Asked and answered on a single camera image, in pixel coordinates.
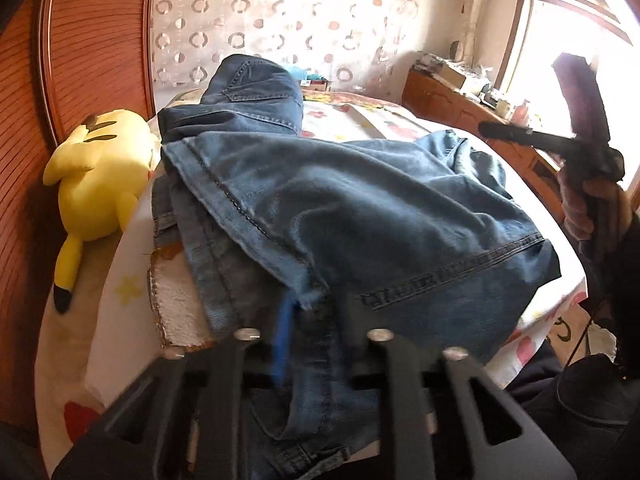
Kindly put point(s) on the brown cardboard box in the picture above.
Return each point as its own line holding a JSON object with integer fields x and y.
{"x": 462, "y": 79}

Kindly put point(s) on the person's right hand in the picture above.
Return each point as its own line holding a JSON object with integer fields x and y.
{"x": 575, "y": 210}

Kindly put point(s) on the person's dark clothing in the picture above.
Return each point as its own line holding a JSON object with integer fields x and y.
{"x": 575, "y": 410}

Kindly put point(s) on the yellow plush toy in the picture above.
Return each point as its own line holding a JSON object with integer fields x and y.
{"x": 100, "y": 170}

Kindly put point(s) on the white star print bed sheet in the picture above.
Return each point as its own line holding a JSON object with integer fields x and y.
{"x": 115, "y": 320}

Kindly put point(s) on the blue denim pants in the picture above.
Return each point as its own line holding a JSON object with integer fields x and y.
{"x": 350, "y": 200}

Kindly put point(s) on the wooden headboard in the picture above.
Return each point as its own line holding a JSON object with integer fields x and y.
{"x": 90, "y": 50}

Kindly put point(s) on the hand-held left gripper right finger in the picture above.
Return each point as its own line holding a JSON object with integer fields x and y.
{"x": 385, "y": 360}

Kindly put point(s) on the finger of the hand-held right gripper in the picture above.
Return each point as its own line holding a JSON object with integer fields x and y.
{"x": 525, "y": 136}

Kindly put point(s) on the circle patterned wall curtain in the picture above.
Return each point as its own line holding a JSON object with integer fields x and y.
{"x": 250, "y": 20}

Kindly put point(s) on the long wooden counter cabinet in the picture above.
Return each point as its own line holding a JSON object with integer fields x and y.
{"x": 440, "y": 102}

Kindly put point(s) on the tied window curtain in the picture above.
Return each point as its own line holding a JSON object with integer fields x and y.
{"x": 475, "y": 10}

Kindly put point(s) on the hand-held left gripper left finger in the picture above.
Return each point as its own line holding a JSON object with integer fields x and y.
{"x": 281, "y": 345}

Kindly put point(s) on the cardboard box with blue contents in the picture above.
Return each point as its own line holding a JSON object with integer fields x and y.
{"x": 312, "y": 81}

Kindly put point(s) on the wooden framed window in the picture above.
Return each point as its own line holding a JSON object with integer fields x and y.
{"x": 535, "y": 40}

